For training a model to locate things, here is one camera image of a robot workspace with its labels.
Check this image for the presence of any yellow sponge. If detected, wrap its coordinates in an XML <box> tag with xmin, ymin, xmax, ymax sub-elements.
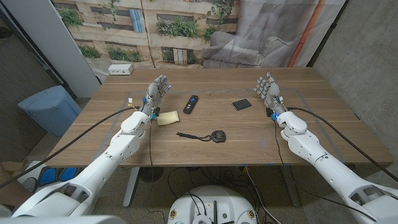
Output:
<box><xmin>156</xmin><ymin>110</ymin><xmax>180</xmax><ymax>126</ymax></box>

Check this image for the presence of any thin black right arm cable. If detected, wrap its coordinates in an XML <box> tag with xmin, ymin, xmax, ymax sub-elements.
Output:
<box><xmin>273</xmin><ymin>120</ymin><xmax>378</xmax><ymax>222</ymax></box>

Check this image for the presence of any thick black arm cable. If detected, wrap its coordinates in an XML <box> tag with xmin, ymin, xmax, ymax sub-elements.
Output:
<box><xmin>286</xmin><ymin>106</ymin><xmax>398</xmax><ymax>184</ymax></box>
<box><xmin>0</xmin><ymin>106</ymin><xmax>137</xmax><ymax>190</ymax></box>

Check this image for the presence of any black TV remote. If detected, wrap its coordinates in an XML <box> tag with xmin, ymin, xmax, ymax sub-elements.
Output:
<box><xmin>182</xmin><ymin>95</ymin><xmax>200</xmax><ymax>115</ymax></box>

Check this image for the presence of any white power strip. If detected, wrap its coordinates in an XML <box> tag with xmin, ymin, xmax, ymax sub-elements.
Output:
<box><xmin>108</xmin><ymin>63</ymin><xmax>134</xmax><ymax>76</ymax></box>

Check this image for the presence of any printed fabric backdrop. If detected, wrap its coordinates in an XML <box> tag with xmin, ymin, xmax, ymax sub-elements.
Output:
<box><xmin>51</xmin><ymin>0</ymin><xmax>346</xmax><ymax>82</ymax></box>

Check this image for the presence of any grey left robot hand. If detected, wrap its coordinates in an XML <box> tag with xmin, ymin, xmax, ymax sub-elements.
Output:
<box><xmin>138</xmin><ymin>74</ymin><xmax>172</xmax><ymax>116</ymax></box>

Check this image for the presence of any black stopwatch with lanyard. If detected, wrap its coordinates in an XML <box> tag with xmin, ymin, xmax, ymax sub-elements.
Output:
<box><xmin>176</xmin><ymin>130</ymin><xmax>227</xmax><ymax>144</ymax></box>

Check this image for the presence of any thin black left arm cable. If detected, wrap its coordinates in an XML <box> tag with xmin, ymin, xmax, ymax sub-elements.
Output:
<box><xmin>148</xmin><ymin>119</ymin><xmax>154</xmax><ymax>170</ymax></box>

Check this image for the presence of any blue plastic bin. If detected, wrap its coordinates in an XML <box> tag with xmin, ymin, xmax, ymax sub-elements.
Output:
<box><xmin>17</xmin><ymin>85</ymin><xmax>83</xmax><ymax>138</ymax></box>

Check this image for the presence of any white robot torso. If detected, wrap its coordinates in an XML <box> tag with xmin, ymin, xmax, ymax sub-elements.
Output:
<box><xmin>167</xmin><ymin>185</ymin><xmax>258</xmax><ymax>224</ymax></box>

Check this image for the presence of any white wall panel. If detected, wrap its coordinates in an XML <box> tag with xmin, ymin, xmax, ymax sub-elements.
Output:
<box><xmin>1</xmin><ymin>0</ymin><xmax>101</xmax><ymax>99</ymax></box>

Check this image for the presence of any white table leg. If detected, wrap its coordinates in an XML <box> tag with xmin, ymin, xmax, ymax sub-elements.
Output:
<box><xmin>123</xmin><ymin>166</ymin><xmax>141</xmax><ymax>208</ymax></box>

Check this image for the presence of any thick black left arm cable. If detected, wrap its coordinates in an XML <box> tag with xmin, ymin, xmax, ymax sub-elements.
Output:
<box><xmin>0</xmin><ymin>106</ymin><xmax>137</xmax><ymax>190</ymax></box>

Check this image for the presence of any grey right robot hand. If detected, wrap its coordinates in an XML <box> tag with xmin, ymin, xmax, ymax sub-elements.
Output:
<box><xmin>252</xmin><ymin>72</ymin><xmax>287</xmax><ymax>116</ymax></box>

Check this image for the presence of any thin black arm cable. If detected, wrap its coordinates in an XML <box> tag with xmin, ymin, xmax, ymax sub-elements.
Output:
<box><xmin>273</xmin><ymin>120</ymin><xmax>378</xmax><ymax>222</ymax></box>
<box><xmin>148</xmin><ymin>119</ymin><xmax>154</xmax><ymax>170</ymax></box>

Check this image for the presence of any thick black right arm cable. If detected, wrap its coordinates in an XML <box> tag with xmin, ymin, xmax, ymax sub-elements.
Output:
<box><xmin>286</xmin><ymin>106</ymin><xmax>398</xmax><ymax>184</ymax></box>

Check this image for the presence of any grey table leg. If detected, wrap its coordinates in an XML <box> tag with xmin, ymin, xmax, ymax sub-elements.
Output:
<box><xmin>280</xmin><ymin>164</ymin><xmax>301</xmax><ymax>208</ymax></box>

